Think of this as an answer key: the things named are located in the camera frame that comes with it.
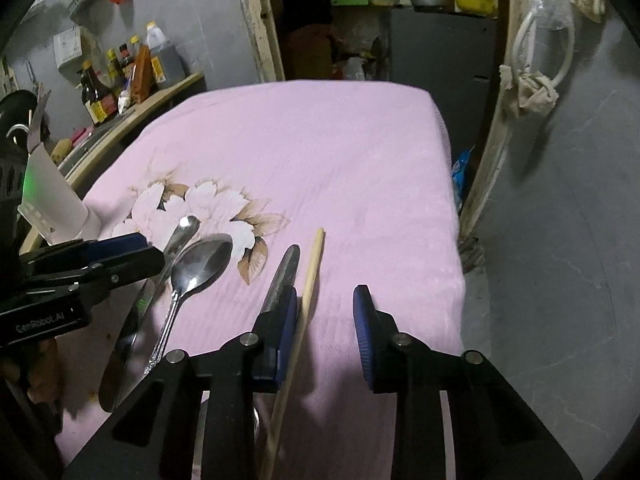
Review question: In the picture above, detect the large steel spoon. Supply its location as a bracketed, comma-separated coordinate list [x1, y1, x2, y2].
[143, 233, 233, 375]

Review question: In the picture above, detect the black wok pan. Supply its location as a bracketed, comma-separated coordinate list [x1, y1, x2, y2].
[1, 90, 50, 153]

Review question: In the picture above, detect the person's left hand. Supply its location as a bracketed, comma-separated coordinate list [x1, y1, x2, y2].
[1, 338, 64, 404]

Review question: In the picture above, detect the wooden door frame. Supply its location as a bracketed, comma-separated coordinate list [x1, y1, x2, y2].
[241, 0, 520, 237]

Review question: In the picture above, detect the yellow bowl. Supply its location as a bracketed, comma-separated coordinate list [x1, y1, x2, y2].
[454, 0, 498, 16]

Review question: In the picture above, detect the pink floral table cloth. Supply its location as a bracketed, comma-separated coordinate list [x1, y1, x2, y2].
[85, 81, 465, 479]

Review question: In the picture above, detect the white plastic utensil caddy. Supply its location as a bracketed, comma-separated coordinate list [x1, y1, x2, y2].
[16, 84, 104, 247]

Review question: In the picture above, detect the steel table knife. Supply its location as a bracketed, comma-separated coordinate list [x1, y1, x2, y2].
[98, 214, 201, 413]

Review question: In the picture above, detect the dark soy sauce bottle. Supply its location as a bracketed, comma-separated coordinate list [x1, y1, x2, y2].
[81, 60, 117, 126]

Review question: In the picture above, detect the yellow loofah sponge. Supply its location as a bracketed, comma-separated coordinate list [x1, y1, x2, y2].
[50, 139, 74, 166]

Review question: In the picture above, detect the white paper box on wall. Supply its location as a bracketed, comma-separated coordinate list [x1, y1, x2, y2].
[52, 26, 90, 70]

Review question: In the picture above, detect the dark grey cabinet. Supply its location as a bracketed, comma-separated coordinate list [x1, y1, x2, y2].
[390, 9, 497, 159]

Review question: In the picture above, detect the large vinegar jug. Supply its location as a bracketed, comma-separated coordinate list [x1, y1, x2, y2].
[146, 21, 186, 90]

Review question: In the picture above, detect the brown spice pouch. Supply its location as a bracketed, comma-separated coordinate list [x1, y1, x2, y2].
[131, 44, 154, 104]

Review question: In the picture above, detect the white tube packet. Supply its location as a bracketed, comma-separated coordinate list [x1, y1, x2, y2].
[117, 79, 132, 115]

